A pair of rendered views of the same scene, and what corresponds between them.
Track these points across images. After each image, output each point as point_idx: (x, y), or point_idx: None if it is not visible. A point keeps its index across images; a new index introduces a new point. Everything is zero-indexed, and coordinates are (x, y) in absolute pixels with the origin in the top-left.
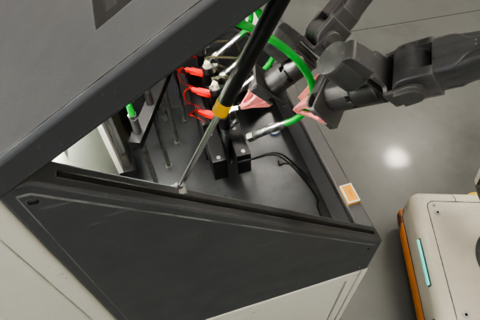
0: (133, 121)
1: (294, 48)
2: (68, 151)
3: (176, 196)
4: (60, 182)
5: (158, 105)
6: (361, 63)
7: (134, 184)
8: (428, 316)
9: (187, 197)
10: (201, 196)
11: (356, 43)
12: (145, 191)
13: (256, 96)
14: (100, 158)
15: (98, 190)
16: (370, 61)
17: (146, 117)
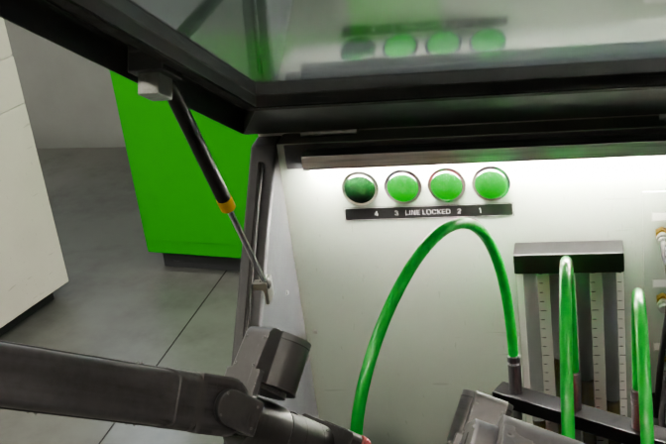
0: (507, 363)
1: (451, 439)
2: (359, 223)
3: (248, 272)
4: (253, 166)
5: (575, 423)
6: (242, 342)
7: (260, 230)
8: None
9: (247, 284)
10: (255, 308)
11: (266, 332)
12: (251, 238)
13: None
14: (461, 338)
15: (249, 196)
16: (244, 358)
17: (543, 401)
